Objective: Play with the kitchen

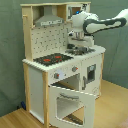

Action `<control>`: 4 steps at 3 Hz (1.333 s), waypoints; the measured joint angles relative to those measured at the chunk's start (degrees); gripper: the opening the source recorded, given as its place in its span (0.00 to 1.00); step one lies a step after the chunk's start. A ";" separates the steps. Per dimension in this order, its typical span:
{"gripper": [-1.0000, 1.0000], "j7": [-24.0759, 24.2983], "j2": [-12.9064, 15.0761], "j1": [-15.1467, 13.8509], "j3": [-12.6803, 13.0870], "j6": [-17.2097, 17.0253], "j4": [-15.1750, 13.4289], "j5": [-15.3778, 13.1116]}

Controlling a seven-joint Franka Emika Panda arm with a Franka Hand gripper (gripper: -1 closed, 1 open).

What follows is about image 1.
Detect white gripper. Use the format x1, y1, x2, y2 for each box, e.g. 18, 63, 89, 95
68, 31, 94, 47

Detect white oven door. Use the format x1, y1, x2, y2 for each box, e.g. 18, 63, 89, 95
49, 86, 95, 128

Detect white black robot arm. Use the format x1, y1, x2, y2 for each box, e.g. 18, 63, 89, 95
68, 9, 128, 47

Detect wooden toy kitchen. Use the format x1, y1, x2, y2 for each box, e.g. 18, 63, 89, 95
22, 2, 105, 128

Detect black toy faucet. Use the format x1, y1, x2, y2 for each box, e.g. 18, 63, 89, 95
67, 43, 75, 49

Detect grey metal sink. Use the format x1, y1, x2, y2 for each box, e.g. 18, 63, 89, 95
65, 47, 95, 55

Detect black stovetop red burners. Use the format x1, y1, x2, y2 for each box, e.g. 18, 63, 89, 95
34, 53, 71, 66

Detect toy microwave with door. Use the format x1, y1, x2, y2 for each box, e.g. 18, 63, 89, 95
67, 3, 90, 21

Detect right red oven knob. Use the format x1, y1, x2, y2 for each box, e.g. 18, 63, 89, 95
71, 66, 79, 73

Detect red oven knob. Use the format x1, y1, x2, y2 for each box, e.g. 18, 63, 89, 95
54, 73, 59, 79
71, 66, 79, 73

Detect grey range hood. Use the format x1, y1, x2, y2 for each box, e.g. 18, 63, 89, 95
35, 6, 64, 27

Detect left red oven knob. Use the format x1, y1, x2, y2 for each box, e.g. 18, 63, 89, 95
54, 73, 59, 79

